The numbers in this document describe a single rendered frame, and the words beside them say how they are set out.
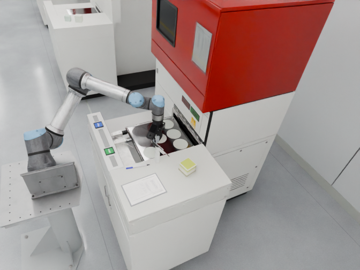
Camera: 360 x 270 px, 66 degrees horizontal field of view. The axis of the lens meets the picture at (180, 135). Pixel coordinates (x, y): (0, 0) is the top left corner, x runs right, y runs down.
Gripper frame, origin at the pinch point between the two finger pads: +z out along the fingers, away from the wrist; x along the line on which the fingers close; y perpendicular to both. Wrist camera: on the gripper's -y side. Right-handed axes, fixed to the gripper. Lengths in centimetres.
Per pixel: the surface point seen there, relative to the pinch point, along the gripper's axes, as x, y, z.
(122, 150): 17.6, -12.3, 3.5
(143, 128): 14.3, 11.2, 1.6
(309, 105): -108, 139, 24
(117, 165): 10.6, -31.0, -4.1
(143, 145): 6.2, -4.5, 1.6
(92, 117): 47.1, -0.3, -4.4
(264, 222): -96, 35, 91
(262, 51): -49, 29, -66
